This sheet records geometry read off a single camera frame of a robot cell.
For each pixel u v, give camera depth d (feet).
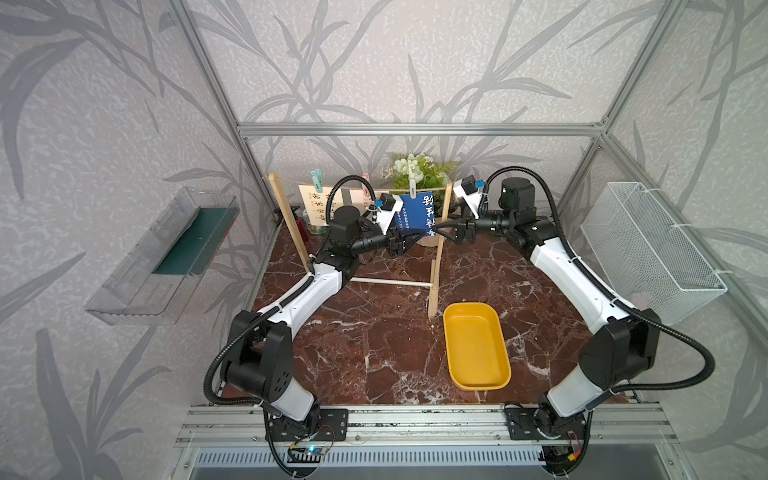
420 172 2.99
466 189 2.07
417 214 2.36
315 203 2.37
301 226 2.76
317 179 2.14
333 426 2.38
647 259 2.04
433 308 3.08
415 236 2.31
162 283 2.07
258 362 1.42
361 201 2.33
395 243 2.23
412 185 2.11
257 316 1.49
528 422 2.41
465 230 2.13
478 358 2.74
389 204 2.11
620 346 1.41
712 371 1.34
